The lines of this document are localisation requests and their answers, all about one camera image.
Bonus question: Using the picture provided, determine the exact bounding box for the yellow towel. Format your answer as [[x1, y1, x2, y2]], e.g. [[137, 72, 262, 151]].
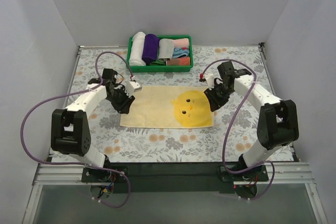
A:
[[120, 86, 214, 129]]

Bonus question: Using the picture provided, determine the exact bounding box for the grey towel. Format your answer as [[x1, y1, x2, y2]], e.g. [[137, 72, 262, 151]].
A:
[[157, 38, 174, 62]]

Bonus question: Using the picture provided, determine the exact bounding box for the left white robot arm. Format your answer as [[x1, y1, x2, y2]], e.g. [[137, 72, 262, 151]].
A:
[[51, 69, 142, 167]]

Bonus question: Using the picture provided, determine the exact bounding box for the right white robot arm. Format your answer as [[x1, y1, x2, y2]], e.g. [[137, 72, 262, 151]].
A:
[[200, 59, 299, 174]]

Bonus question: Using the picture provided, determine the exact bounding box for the green plastic tray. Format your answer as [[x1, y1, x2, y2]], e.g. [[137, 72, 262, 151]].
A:
[[127, 35, 193, 72]]

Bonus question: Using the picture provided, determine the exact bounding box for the white rolled towel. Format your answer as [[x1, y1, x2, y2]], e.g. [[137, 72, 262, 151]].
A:
[[129, 31, 146, 66]]

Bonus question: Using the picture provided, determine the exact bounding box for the brown rolled towel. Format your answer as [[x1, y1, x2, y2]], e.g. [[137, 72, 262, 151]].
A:
[[166, 57, 191, 66]]

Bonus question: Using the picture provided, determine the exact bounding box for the green rolled towel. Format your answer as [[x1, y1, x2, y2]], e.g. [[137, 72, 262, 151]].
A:
[[150, 60, 166, 66]]

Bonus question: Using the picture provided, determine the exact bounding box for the blue patterned rolled towel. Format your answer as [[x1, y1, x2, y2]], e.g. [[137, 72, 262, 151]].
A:
[[172, 47, 190, 59]]

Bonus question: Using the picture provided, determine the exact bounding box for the purple rolled towel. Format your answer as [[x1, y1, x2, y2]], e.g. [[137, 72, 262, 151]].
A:
[[142, 34, 160, 65]]

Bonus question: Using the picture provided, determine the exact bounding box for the pink rolled towel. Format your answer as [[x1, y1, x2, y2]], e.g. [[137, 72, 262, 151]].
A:
[[172, 38, 190, 48]]

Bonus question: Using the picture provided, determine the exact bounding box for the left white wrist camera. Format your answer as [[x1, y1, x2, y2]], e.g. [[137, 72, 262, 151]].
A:
[[125, 80, 142, 95]]

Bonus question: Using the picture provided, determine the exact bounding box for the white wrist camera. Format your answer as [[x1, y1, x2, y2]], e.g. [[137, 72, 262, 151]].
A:
[[125, 80, 142, 95], [202, 73, 215, 89]]

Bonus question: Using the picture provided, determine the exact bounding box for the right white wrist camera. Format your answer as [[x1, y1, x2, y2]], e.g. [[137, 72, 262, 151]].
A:
[[202, 73, 215, 89]]

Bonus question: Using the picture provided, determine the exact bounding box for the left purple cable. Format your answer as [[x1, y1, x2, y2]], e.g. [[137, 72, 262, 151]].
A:
[[20, 51, 137, 208]]

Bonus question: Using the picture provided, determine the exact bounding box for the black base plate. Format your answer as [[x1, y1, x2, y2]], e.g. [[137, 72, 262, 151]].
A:
[[81, 162, 270, 195]]

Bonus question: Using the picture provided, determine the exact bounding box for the aluminium frame rail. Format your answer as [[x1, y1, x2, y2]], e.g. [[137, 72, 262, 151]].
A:
[[23, 162, 328, 223]]

